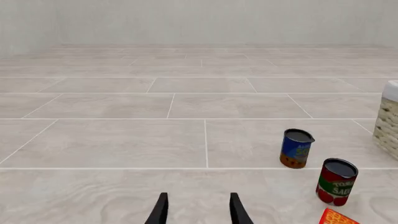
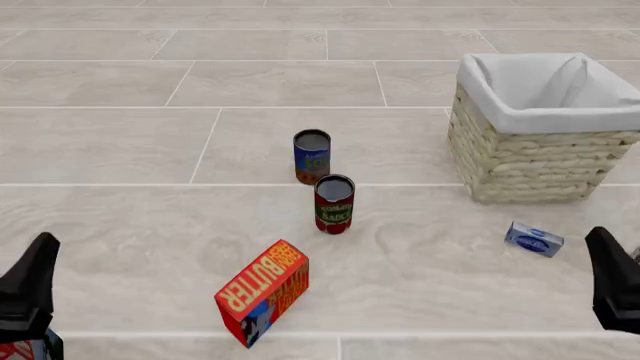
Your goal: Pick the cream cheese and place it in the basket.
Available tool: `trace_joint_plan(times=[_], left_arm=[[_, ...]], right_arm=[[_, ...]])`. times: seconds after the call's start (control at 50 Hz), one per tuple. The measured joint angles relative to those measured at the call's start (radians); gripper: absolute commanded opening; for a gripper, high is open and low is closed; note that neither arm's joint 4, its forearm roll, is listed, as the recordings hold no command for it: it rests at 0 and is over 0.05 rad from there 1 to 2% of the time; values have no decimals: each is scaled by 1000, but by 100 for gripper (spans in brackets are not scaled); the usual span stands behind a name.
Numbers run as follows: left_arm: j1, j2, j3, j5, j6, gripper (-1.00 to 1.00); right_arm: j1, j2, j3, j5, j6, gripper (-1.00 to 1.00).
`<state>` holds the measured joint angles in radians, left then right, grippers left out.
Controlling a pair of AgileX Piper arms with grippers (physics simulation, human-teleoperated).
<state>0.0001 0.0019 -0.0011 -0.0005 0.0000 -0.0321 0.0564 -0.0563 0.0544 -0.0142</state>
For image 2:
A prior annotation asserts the red tomato sauce can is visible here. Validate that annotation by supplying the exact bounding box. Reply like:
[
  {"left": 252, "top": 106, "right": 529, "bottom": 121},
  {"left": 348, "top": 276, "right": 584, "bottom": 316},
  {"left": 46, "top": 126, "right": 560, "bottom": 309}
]
[{"left": 313, "top": 173, "right": 357, "bottom": 235}]

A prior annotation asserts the blue soup can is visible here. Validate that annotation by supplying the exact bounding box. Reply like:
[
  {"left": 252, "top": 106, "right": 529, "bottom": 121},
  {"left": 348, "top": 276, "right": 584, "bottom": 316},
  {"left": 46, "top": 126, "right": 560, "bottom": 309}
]
[{"left": 292, "top": 128, "right": 333, "bottom": 186}]

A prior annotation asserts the red and blue printed box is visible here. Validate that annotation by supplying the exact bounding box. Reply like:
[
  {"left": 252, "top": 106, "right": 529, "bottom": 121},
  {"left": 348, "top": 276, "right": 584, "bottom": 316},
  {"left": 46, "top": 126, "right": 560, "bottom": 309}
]
[{"left": 0, "top": 327, "right": 66, "bottom": 360}]

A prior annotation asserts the blue cream cheese box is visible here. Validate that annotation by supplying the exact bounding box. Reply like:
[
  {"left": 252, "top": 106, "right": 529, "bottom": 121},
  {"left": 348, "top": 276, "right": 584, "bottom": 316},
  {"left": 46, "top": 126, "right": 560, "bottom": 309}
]
[{"left": 503, "top": 220, "right": 566, "bottom": 259}]

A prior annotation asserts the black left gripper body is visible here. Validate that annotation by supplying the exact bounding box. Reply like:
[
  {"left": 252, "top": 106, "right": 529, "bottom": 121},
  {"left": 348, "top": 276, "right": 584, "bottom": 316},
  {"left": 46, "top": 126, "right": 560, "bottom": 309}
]
[{"left": 0, "top": 307, "right": 55, "bottom": 344}]

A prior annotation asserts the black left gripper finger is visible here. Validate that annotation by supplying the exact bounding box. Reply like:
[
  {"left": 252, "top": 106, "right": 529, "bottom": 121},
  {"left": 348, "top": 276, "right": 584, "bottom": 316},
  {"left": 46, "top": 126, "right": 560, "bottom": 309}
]
[{"left": 0, "top": 231, "right": 62, "bottom": 321}]

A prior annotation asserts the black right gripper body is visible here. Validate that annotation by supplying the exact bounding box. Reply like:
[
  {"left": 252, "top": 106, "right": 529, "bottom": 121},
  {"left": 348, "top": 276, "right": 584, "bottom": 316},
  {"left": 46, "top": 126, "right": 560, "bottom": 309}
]
[{"left": 592, "top": 295, "right": 640, "bottom": 334}]

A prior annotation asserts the red butter box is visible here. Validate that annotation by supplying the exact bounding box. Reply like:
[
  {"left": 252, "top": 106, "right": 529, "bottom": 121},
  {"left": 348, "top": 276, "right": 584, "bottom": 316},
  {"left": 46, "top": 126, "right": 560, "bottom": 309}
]
[{"left": 213, "top": 238, "right": 311, "bottom": 350}]

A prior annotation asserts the white cloth basket liner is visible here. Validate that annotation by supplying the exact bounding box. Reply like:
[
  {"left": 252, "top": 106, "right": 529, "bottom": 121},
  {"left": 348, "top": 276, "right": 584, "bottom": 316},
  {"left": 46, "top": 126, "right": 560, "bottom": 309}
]
[{"left": 458, "top": 51, "right": 640, "bottom": 135}]

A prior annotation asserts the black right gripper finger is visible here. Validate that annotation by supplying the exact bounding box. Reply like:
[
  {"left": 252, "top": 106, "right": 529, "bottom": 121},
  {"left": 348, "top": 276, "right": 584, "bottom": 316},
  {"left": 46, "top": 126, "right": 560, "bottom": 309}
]
[{"left": 584, "top": 225, "right": 640, "bottom": 306}]

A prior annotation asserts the woven wicker basket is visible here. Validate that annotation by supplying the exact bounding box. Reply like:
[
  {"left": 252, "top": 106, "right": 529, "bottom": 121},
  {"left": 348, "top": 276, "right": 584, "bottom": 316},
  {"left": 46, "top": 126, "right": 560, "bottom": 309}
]
[{"left": 446, "top": 82, "right": 640, "bottom": 206}]

